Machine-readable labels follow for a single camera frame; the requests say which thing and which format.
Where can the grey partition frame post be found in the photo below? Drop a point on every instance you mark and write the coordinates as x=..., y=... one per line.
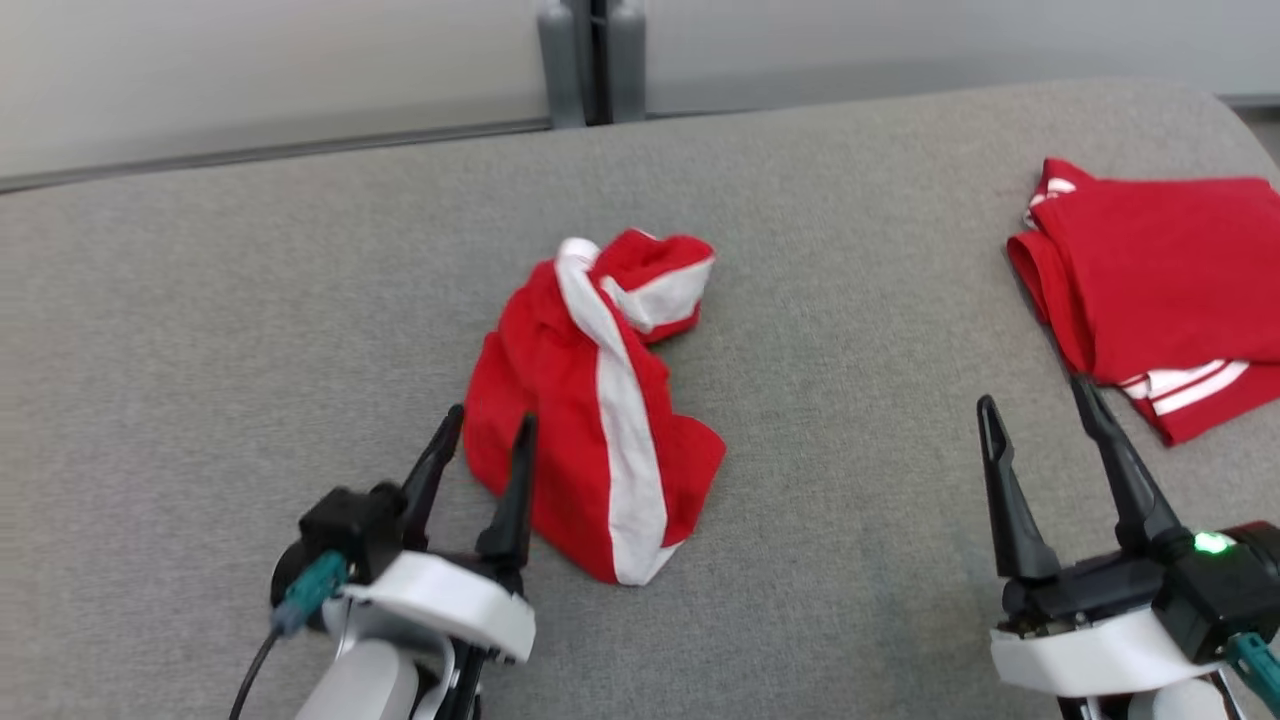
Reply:
x=627, y=60
x=560, y=60

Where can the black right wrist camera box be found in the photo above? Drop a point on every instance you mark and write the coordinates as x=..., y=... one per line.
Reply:
x=1230, y=590

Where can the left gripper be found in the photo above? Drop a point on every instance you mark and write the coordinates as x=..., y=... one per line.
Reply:
x=450, y=600

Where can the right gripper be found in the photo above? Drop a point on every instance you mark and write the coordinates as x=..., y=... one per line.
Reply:
x=1090, y=640

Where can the grey wall base rail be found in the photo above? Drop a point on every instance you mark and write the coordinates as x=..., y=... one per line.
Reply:
x=250, y=155
x=1250, y=100

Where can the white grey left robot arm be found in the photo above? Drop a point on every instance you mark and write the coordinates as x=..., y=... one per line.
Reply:
x=360, y=690

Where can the red shorts with white stripe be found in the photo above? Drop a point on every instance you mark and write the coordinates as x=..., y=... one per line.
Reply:
x=560, y=430

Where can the red Bulls 23 jersey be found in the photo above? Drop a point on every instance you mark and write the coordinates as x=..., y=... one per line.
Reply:
x=1160, y=280

